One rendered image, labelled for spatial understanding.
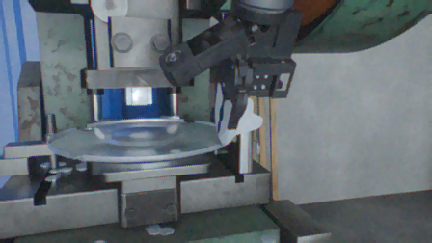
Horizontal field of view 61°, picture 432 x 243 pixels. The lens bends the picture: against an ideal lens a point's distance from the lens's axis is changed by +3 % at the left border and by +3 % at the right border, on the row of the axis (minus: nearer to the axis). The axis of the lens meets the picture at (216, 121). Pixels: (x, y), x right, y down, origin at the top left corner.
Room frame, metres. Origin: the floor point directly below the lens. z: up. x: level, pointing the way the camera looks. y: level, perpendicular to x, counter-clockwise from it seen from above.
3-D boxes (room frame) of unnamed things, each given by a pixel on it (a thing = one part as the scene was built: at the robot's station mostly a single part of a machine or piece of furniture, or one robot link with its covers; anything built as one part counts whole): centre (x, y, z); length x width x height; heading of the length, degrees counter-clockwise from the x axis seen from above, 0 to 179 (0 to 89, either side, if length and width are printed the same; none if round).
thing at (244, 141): (0.63, -0.05, 0.75); 0.03 x 0.03 x 0.10; 17
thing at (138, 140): (0.58, 0.12, 0.78); 0.29 x 0.29 x 0.01
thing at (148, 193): (0.53, 0.10, 0.72); 0.25 x 0.14 x 0.14; 17
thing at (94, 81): (0.71, 0.16, 0.86); 0.20 x 0.16 x 0.05; 107
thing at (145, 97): (0.69, 0.15, 0.84); 0.05 x 0.03 x 0.04; 107
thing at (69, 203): (0.70, 0.15, 0.67); 0.45 x 0.30 x 0.06; 107
